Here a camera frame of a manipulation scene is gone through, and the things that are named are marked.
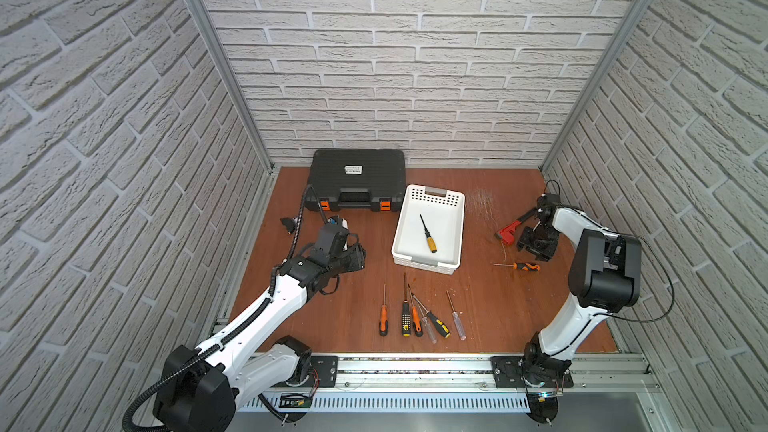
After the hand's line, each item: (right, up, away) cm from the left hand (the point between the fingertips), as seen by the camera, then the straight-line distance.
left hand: (360, 249), depth 82 cm
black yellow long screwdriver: (+13, -18, +1) cm, 23 cm away
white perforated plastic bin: (+27, +9, +23) cm, 36 cm away
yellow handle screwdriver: (+22, 0, +16) cm, 27 cm away
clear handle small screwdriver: (+19, -21, -2) cm, 29 cm away
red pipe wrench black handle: (+48, +2, +16) cm, 51 cm away
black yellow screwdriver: (+23, -21, -2) cm, 31 cm away
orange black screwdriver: (+7, -20, -2) cm, 21 cm away
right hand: (+54, -2, +13) cm, 55 cm away
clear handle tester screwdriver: (+28, -20, 0) cm, 34 cm away
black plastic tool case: (-1, +21, +28) cm, 35 cm away
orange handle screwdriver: (+16, -20, -1) cm, 25 cm away
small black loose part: (-27, +5, +19) cm, 33 cm away
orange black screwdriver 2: (+51, -7, +9) cm, 52 cm away
